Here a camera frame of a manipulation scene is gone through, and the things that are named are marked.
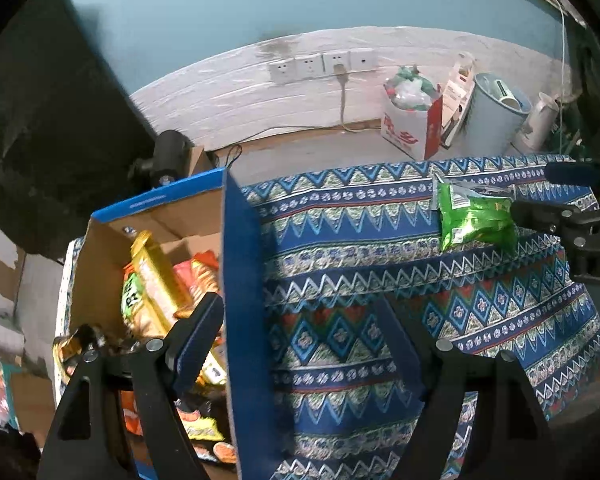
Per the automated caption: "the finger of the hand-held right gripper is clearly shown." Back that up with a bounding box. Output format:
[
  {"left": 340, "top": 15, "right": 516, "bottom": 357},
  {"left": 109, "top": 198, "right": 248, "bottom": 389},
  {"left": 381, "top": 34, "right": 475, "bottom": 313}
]
[
  {"left": 544, "top": 160, "right": 600, "bottom": 193},
  {"left": 510, "top": 201, "right": 581, "bottom": 233}
]

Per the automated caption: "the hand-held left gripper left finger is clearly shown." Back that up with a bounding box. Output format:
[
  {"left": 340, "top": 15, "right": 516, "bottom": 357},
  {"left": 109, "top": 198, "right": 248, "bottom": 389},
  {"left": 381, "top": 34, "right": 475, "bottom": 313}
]
[{"left": 36, "top": 291, "right": 226, "bottom": 480}]

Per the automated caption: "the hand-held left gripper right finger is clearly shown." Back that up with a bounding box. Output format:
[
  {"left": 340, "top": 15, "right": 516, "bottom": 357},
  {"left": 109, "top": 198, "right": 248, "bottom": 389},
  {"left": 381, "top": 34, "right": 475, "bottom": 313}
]
[{"left": 375, "top": 292, "right": 556, "bottom": 480}]

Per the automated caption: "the green snack packet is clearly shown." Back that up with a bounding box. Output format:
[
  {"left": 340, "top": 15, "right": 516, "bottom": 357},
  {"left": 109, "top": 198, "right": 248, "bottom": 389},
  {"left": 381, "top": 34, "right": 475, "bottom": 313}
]
[{"left": 432, "top": 174, "right": 518, "bottom": 253}]

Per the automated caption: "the red snack packet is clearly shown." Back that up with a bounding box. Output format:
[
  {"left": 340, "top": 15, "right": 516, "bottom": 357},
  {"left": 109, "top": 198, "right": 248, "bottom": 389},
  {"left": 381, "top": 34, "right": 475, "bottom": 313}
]
[{"left": 174, "top": 251, "right": 222, "bottom": 311}]

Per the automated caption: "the orange green snack bag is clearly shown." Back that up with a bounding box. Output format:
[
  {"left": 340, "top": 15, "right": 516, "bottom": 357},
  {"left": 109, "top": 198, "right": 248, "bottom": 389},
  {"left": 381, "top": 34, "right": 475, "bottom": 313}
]
[{"left": 121, "top": 267, "right": 171, "bottom": 338}]

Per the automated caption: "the blue-rimmed cardboard box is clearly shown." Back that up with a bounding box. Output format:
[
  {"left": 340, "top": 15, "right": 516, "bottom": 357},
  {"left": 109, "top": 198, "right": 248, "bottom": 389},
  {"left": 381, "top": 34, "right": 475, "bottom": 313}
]
[{"left": 55, "top": 167, "right": 291, "bottom": 480}]

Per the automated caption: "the long yellow snack packet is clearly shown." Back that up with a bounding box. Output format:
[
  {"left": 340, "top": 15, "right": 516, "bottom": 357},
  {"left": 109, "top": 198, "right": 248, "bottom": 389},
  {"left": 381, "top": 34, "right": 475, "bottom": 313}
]
[{"left": 130, "top": 231, "right": 193, "bottom": 321}]

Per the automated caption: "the small orange snack packet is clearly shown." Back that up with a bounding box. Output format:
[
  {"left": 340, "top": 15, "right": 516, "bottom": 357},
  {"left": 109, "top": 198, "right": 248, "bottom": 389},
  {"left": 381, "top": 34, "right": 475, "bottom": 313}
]
[{"left": 200, "top": 440, "right": 238, "bottom": 465}]

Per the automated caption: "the white electric kettle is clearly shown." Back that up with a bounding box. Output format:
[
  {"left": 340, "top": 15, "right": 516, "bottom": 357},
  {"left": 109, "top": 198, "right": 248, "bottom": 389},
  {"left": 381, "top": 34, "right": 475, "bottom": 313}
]
[{"left": 511, "top": 92, "right": 561, "bottom": 153}]

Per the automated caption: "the blue patterned tablecloth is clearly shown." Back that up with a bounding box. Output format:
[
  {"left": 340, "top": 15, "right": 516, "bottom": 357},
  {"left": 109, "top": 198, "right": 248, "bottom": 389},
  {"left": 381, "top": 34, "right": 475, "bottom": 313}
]
[{"left": 55, "top": 152, "right": 600, "bottom": 480}]

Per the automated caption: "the light blue trash bin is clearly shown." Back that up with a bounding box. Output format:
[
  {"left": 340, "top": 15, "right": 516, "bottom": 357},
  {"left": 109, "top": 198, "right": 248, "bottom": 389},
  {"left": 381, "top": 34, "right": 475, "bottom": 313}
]
[{"left": 462, "top": 72, "right": 533, "bottom": 157}]

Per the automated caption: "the white cardboard packaging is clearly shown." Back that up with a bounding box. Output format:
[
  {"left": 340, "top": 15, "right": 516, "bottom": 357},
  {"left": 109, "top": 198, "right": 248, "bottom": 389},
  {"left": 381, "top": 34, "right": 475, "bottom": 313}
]
[{"left": 440, "top": 51, "right": 478, "bottom": 148}]

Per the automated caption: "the red white paper bag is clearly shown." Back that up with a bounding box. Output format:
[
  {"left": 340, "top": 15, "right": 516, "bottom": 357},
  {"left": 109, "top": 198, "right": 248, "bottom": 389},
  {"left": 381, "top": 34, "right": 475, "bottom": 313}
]
[{"left": 380, "top": 95, "right": 443, "bottom": 161}]

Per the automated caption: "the brown cardboard carton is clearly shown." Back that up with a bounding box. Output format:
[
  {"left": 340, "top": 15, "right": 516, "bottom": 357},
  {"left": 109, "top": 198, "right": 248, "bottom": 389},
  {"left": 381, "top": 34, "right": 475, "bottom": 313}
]
[{"left": 0, "top": 360, "right": 56, "bottom": 431}]

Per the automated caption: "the black round device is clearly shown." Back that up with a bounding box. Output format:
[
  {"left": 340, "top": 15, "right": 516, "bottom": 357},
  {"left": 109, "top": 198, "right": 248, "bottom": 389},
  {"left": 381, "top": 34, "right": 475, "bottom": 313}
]
[{"left": 134, "top": 130, "right": 193, "bottom": 188}]

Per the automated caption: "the black curtain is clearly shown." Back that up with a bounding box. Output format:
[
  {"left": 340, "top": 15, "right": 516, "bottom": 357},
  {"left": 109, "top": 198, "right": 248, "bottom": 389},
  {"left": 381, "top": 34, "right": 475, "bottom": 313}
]
[{"left": 0, "top": 0, "right": 158, "bottom": 263}]

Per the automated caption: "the thin white cable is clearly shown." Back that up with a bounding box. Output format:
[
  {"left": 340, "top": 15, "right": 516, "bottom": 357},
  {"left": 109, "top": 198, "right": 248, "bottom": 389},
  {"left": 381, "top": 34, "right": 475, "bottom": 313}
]
[{"left": 550, "top": 0, "right": 570, "bottom": 106}]

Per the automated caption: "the thin black cable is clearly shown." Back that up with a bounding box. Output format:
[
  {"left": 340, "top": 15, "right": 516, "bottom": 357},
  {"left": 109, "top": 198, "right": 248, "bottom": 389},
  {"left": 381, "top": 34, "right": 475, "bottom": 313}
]
[{"left": 210, "top": 144, "right": 243, "bottom": 168}]

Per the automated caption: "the white wall socket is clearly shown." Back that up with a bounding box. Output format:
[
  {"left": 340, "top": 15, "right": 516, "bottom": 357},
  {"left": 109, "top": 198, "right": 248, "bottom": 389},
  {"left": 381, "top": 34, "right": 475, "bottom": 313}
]
[
  {"left": 295, "top": 55, "right": 325, "bottom": 79},
  {"left": 323, "top": 51, "right": 352, "bottom": 76},
  {"left": 269, "top": 58, "right": 297, "bottom": 83},
  {"left": 349, "top": 48, "right": 378, "bottom": 72}
]

